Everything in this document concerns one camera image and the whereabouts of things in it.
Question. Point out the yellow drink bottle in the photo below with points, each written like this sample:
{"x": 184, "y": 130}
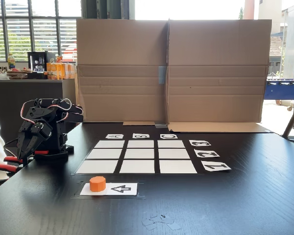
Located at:
{"x": 11, "y": 62}

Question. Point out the short grey tape strip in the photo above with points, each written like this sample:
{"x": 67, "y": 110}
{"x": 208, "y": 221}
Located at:
{"x": 161, "y": 125}

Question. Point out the brown cardboard panel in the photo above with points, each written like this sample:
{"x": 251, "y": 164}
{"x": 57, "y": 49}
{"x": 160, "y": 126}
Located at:
{"x": 122, "y": 44}
{"x": 218, "y": 44}

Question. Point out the wooden food tray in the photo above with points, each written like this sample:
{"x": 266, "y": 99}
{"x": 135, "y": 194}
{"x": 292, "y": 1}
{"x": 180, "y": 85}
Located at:
{"x": 18, "y": 73}

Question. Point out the blue foosball table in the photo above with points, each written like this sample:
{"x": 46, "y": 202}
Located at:
{"x": 284, "y": 90}

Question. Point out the clear tape scraps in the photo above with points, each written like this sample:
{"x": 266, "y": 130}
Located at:
{"x": 161, "y": 221}

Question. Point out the window with dark frame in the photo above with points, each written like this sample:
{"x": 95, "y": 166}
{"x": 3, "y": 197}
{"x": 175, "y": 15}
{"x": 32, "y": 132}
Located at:
{"x": 19, "y": 31}

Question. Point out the white paper grid square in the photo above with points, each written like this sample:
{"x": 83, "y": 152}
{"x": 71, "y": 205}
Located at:
{"x": 96, "y": 166}
{"x": 137, "y": 166}
{"x": 140, "y": 144}
{"x": 109, "y": 144}
{"x": 105, "y": 153}
{"x": 177, "y": 166}
{"x": 139, "y": 153}
{"x": 174, "y": 153}
{"x": 171, "y": 144}

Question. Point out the letter B paper sheet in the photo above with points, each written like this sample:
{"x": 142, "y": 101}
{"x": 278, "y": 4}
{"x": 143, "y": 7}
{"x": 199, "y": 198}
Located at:
{"x": 134, "y": 137}

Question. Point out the letter C paper sheet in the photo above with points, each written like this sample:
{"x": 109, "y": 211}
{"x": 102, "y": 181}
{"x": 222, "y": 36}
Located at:
{"x": 163, "y": 137}

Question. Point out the number 2 paper sheet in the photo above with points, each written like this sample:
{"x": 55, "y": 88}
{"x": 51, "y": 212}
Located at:
{"x": 198, "y": 155}

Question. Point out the letter A paper sheet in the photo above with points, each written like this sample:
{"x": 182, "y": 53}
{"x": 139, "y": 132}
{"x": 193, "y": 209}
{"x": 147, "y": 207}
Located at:
{"x": 107, "y": 137}

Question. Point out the white arrow paper sheet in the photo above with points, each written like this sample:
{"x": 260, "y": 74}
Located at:
{"x": 133, "y": 189}

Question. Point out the round orange token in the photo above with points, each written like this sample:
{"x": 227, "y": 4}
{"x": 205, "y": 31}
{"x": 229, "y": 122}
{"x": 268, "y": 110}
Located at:
{"x": 97, "y": 184}

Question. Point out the number 1 paper sheet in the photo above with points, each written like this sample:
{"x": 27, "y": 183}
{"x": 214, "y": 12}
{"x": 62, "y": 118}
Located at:
{"x": 207, "y": 169}

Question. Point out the black mini fridge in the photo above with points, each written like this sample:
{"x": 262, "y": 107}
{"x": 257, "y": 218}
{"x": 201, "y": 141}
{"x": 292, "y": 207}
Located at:
{"x": 36, "y": 61}

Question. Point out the orange snack bag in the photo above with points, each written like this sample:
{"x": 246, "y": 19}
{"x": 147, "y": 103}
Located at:
{"x": 59, "y": 59}

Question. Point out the grey counter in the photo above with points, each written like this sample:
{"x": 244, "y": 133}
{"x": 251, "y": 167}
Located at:
{"x": 9, "y": 98}

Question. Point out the number 3 paper sheet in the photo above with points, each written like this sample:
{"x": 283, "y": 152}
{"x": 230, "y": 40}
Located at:
{"x": 192, "y": 145}

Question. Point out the long grey tape strip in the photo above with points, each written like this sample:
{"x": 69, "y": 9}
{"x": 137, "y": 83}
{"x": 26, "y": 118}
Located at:
{"x": 162, "y": 74}

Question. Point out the orange juice carton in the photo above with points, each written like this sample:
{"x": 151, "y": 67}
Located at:
{"x": 52, "y": 71}
{"x": 64, "y": 71}
{"x": 71, "y": 71}

